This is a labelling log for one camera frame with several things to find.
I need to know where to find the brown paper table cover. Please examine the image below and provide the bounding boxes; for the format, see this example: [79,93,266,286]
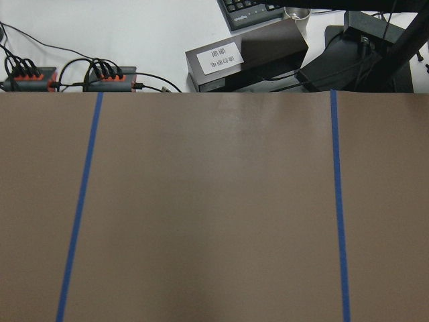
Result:
[1,91,428,321]

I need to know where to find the dark labelled box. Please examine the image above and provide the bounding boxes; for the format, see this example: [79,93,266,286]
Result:
[185,19,308,93]

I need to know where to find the white side desk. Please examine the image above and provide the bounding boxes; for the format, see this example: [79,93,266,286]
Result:
[0,0,429,94]

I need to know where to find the right orange usb hub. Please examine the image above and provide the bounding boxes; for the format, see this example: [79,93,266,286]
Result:
[83,60,137,93]

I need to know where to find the orange usb hub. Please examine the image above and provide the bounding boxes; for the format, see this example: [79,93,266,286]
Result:
[83,60,137,93]
[1,56,58,92]

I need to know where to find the black keyboard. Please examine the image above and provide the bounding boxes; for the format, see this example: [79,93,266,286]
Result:
[217,0,284,31]

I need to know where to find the metal cup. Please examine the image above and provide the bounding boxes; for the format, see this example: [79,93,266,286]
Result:
[284,7,312,41]

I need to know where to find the left orange usb hub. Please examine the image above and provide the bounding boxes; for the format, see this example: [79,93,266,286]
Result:
[1,56,58,92]

